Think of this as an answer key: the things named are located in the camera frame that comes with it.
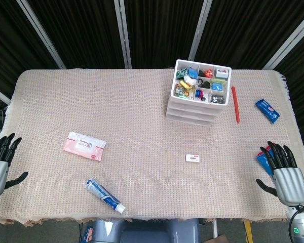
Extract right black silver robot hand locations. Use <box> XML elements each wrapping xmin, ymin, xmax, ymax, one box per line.
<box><xmin>255</xmin><ymin>141</ymin><xmax>304</xmax><ymax>207</ymax></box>

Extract small white staple box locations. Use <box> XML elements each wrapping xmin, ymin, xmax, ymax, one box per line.
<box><xmin>185</xmin><ymin>153</ymin><xmax>200</xmax><ymax>163</ymax></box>

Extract clear lowest drawer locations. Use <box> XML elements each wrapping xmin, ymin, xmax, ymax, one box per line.
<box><xmin>165</xmin><ymin>114</ymin><xmax>215</xmax><ymax>127</ymax></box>

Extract white mahjong tile box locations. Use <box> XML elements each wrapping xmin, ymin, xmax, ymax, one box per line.
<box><xmin>215</xmin><ymin>68</ymin><xmax>230</xmax><ymax>79</ymax></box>

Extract blue snack bag red edges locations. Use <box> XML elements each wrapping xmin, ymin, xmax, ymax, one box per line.
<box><xmin>255</xmin><ymin>144</ymin><xmax>276</xmax><ymax>177</ymax></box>

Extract blue cookie pack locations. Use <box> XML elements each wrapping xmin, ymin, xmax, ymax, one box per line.
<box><xmin>255</xmin><ymin>98</ymin><xmax>281</xmax><ymax>124</ymax></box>

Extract pink wet wipes pack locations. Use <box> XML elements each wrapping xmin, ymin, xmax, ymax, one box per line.
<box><xmin>63</xmin><ymin>131</ymin><xmax>107</xmax><ymax>162</ymax></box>

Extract red pen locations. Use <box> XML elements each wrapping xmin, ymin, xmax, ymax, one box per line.
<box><xmin>231</xmin><ymin>86</ymin><xmax>241</xmax><ymax>125</ymax></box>

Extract blue white toothpaste tube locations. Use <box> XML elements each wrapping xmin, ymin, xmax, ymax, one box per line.
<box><xmin>84</xmin><ymin>176</ymin><xmax>127</xmax><ymax>215</ymax></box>

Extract blue pack on floor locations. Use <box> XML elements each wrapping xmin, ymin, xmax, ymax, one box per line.
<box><xmin>84</xmin><ymin>226</ymin><xmax>94</xmax><ymax>242</ymax></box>

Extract green and blue packet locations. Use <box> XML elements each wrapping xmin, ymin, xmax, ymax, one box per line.
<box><xmin>209</xmin><ymin>79</ymin><xmax>227</xmax><ymax>92</ymax></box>

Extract colourful candy wrappers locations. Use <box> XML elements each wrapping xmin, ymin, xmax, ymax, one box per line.
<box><xmin>174</xmin><ymin>86</ymin><xmax>195</xmax><ymax>99</ymax></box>

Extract white crumpled tissue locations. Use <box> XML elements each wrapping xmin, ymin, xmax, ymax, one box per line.
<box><xmin>184</xmin><ymin>75</ymin><xmax>199</xmax><ymax>86</ymax></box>

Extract beige woven tablecloth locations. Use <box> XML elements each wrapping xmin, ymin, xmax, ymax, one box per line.
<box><xmin>0</xmin><ymin>68</ymin><xmax>304</xmax><ymax>226</ymax></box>

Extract grey robot torso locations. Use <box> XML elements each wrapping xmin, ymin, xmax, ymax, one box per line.
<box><xmin>91</xmin><ymin>219</ymin><xmax>201</xmax><ymax>243</ymax></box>

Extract grey aluminium frame post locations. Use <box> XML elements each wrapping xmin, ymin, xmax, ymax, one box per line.
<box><xmin>0</xmin><ymin>84</ymin><xmax>11</xmax><ymax>105</ymax></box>
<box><xmin>187</xmin><ymin>0</ymin><xmax>214</xmax><ymax>68</ymax></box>
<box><xmin>16</xmin><ymin>0</ymin><xmax>67</xmax><ymax>69</ymax></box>
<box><xmin>262</xmin><ymin>15</ymin><xmax>304</xmax><ymax>70</ymax></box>
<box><xmin>113</xmin><ymin>0</ymin><xmax>133</xmax><ymax>69</ymax></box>

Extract clear drawer with handle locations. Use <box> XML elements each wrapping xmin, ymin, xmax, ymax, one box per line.
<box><xmin>168</xmin><ymin>102</ymin><xmax>227</xmax><ymax>114</ymax></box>

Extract white plastic drawer organizer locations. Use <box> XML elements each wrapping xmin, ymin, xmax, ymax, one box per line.
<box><xmin>165</xmin><ymin>59</ymin><xmax>232</xmax><ymax>127</ymax></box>

